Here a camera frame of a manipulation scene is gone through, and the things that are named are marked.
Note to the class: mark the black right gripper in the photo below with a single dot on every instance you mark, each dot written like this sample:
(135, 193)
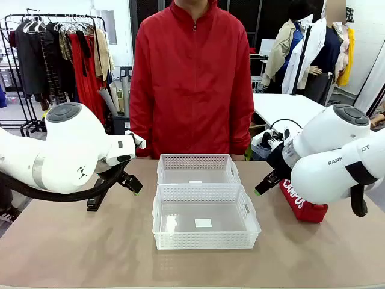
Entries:
(279, 162)

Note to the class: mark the red CAMPUS zipper pouch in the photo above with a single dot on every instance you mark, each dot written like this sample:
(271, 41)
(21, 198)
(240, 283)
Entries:
(306, 207)

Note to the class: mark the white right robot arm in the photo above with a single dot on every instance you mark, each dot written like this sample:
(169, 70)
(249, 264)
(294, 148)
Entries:
(325, 132)

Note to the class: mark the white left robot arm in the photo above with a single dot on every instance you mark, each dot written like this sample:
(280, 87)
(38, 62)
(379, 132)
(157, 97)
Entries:
(69, 144)

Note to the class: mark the person's left hand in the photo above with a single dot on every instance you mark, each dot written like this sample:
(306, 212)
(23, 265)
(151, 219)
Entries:
(239, 157)

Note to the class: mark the clear storage box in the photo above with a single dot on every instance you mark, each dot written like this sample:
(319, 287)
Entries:
(258, 150)

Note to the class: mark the green stool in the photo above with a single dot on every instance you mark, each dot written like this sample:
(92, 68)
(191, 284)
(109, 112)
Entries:
(248, 152)

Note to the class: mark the white paper label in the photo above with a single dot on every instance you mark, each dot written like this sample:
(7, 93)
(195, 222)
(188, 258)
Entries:
(195, 182)
(203, 223)

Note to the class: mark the white perforated plastic basket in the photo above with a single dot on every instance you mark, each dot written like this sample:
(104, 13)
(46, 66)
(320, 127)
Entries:
(198, 173)
(207, 238)

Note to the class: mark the white background table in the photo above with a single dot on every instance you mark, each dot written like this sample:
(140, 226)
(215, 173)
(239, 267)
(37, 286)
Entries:
(279, 105)

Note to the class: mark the white cardboard tube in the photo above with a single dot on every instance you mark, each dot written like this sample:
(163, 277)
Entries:
(125, 96)

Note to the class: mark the grey paper roll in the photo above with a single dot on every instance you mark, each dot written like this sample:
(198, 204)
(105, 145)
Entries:
(106, 99)

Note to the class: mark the cream paper roll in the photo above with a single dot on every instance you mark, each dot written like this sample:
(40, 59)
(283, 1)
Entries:
(115, 96)

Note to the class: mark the red hanging dress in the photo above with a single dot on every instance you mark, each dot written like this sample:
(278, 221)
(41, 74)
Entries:
(87, 90)

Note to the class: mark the person in red jacket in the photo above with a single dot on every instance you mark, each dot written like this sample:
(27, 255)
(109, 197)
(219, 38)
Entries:
(192, 90)

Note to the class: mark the black metal clothes rack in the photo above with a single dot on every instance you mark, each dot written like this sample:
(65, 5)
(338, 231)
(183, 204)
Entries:
(25, 132)

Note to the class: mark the black tripod pole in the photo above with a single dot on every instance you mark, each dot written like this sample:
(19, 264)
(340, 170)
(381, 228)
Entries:
(302, 60)

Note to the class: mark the black white sneaker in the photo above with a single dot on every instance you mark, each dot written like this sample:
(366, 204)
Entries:
(6, 217)

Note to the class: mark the beige hanging garment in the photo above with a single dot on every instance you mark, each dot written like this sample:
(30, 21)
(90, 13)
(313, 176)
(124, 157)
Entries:
(102, 54)

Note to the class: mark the mannequin with beige coat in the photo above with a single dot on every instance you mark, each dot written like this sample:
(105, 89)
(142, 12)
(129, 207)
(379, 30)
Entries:
(278, 51)

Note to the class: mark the white reflector panel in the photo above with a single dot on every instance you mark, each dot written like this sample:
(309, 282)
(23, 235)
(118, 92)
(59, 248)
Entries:
(373, 84)

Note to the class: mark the white hanging shirt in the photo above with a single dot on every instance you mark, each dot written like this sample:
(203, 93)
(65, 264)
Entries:
(312, 45)

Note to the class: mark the mannequin with navy top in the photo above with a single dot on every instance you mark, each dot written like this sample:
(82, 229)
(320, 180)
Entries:
(329, 51)

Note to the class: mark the yellow hanging garment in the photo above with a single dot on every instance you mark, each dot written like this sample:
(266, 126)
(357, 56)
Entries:
(349, 60)

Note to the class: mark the black hanging coat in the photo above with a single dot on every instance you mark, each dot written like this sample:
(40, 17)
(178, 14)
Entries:
(28, 60)

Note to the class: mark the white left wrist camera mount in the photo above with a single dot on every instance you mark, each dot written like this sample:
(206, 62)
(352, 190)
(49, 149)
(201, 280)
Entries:
(137, 141)

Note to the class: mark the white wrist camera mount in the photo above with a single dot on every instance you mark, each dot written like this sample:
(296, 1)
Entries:
(275, 141)
(137, 141)

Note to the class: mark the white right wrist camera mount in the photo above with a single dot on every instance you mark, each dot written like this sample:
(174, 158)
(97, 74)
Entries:
(275, 141)

